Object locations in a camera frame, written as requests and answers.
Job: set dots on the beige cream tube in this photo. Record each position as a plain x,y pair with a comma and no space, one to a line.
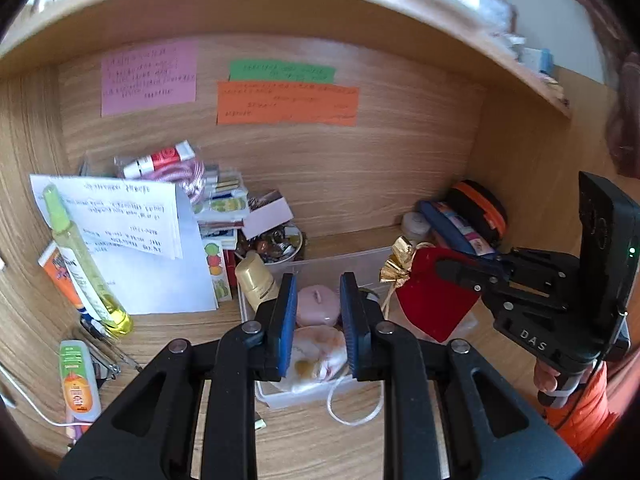
256,282

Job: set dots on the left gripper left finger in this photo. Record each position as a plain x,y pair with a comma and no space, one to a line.
148,431

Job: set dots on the right hand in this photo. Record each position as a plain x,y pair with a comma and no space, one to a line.
546,378

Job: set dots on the stack of small packets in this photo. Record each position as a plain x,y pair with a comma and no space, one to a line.
218,197

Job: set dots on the white drawstring pouch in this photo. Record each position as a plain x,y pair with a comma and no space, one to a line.
318,358

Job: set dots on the pink round case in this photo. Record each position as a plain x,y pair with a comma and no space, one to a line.
317,305

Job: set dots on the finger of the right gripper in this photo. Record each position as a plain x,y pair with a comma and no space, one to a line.
474,275

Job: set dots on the yellow spray bottle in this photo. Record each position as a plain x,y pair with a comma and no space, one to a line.
83,270

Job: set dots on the red velvet pouch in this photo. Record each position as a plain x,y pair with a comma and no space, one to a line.
431,304

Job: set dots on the fruit sticker sheet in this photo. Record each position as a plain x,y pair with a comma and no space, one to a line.
217,268

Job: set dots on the white folded paper sheet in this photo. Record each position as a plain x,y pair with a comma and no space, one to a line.
142,236

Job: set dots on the small bowl of trinkets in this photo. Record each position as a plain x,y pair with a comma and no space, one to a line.
278,245

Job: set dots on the small white round jar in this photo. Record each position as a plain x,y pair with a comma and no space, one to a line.
415,227

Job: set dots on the small white box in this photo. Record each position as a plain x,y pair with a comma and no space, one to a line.
266,218

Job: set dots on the wooden shelf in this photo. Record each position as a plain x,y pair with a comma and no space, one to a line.
424,31

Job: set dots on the nail clippers and pen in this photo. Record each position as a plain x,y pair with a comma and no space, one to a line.
103,349

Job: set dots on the clear plastic storage bin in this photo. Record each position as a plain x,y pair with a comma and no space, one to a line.
325,271

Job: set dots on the orange tube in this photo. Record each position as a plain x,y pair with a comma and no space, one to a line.
53,264

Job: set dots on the pink sticky note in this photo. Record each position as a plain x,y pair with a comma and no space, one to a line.
150,76

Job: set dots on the orange sticky note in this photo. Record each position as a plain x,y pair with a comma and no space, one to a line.
273,102

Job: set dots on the blue pouch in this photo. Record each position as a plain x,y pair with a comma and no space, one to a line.
454,230

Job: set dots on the green sticky note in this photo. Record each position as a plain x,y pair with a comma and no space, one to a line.
260,69

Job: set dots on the black orange round case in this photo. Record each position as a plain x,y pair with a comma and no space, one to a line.
481,210

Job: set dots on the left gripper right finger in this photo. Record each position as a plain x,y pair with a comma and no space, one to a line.
447,412

